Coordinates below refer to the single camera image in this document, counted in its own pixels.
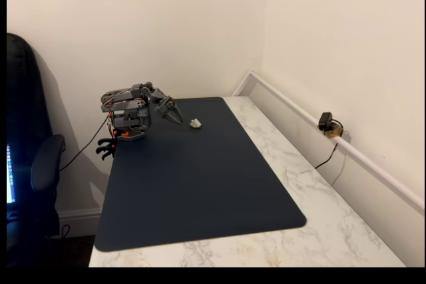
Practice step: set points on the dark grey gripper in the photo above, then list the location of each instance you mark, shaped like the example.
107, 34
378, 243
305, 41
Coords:
167, 108

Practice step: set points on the white 3D-printed plastic part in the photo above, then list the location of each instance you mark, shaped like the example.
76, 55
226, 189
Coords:
196, 123

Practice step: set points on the dark navy desk mat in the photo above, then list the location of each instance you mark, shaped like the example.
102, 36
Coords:
199, 181

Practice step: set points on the black clamp with orange pads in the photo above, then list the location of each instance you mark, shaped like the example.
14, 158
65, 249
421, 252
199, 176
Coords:
106, 151

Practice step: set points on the white skirting board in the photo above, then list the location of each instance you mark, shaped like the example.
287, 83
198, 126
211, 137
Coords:
80, 217

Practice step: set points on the black webcam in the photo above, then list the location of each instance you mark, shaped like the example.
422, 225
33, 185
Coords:
324, 120

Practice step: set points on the black office chair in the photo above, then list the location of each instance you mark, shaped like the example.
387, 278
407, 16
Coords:
23, 97

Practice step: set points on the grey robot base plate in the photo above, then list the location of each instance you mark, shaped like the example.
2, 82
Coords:
131, 136

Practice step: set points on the white wall ledge trim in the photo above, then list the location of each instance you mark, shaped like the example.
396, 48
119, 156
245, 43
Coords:
382, 173

